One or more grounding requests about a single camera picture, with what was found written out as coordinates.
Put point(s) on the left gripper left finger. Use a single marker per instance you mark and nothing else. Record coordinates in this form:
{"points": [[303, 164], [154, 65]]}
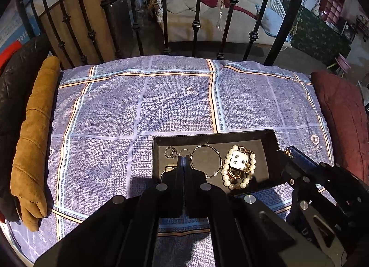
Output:
{"points": [[143, 213]]}

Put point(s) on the dark red cushion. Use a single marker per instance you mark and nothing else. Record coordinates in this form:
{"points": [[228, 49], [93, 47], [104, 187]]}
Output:
{"points": [[342, 107]]}

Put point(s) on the purple plaid bed cover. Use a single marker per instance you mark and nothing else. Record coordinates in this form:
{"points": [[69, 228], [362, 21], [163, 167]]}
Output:
{"points": [[107, 115]]}

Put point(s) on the white brown strap watch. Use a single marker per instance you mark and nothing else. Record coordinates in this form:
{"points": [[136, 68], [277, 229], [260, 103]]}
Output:
{"points": [[170, 168]]}

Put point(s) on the black jewelry tray box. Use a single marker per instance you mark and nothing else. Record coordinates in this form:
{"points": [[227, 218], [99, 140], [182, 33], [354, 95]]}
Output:
{"points": [[167, 149]]}

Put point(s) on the black quilted leather cushion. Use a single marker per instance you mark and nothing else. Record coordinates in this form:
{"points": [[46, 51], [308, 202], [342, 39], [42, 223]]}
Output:
{"points": [[17, 82]]}

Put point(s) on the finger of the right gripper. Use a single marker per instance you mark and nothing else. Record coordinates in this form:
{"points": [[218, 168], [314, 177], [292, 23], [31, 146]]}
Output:
{"points": [[293, 180], [300, 164]]}

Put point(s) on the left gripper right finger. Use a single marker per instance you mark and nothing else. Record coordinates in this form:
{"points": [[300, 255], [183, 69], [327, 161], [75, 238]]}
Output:
{"points": [[204, 200]]}

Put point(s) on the black iron bed frame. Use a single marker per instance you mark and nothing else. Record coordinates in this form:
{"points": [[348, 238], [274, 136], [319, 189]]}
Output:
{"points": [[97, 31]]}

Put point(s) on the beige hanging swing bed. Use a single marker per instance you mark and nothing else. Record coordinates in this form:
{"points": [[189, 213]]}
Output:
{"points": [[222, 22]]}

